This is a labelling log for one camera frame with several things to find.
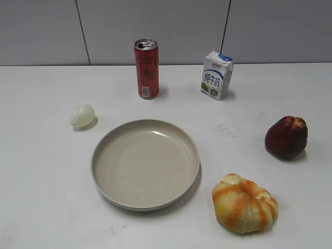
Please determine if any dark red apple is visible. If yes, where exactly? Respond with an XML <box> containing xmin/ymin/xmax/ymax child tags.
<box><xmin>265</xmin><ymin>116</ymin><xmax>308</xmax><ymax>160</ymax></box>

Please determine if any beige round plate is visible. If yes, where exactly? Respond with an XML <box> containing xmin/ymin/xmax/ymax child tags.
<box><xmin>91</xmin><ymin>119</ymin><xmax>200</xmax><ymax>212</ymax></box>

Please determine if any red soda can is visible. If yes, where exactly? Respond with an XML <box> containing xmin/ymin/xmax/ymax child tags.
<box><xmin>134</xmin><ymin>38</ymin><xmax>159</xmax><ymax>99</ymax></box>

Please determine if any white blue milk carton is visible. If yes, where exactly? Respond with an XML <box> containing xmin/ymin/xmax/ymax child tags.
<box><xmin>201</xmin><ymin>51</ymin><xmax>233</xmax><ymax>101</ymax></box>

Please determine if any pale white egg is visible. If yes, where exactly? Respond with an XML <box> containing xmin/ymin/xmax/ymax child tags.
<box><xmin>70</xmin><ymin>104</ymin><xmax>95</xmax><ymax>128</ymax></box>

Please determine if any orange yellow pumpkin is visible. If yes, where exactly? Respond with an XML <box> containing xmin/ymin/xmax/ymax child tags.
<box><xmin>212</xmin><ymin>173</ymin><xmax>278</xmax><ymax>234</ymax></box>

